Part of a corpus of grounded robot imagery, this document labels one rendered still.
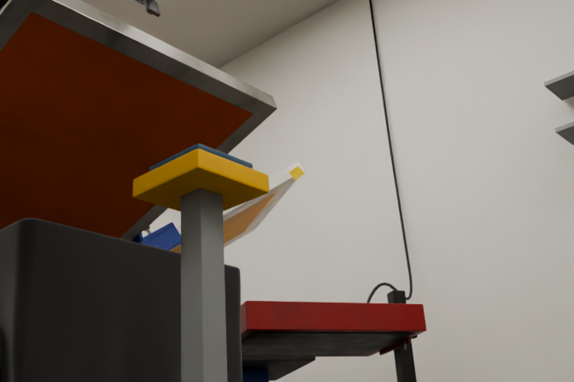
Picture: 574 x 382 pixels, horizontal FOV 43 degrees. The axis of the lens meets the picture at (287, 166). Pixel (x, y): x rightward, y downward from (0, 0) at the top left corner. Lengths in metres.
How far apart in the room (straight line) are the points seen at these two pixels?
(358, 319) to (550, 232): 0.98
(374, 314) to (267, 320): 0.36
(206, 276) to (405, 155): 2.60
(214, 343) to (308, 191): 2.89
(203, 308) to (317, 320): 1.44
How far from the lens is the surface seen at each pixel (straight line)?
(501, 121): 3.25
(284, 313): 2.29
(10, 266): 1.13
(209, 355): 0.90
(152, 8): 1.48
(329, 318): 2.34
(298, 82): 4.05
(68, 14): 1.26
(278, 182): 2.36
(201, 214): 0.94
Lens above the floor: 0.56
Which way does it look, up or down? 24 degrees up
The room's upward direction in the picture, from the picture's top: 4 degrees counter-clockwise
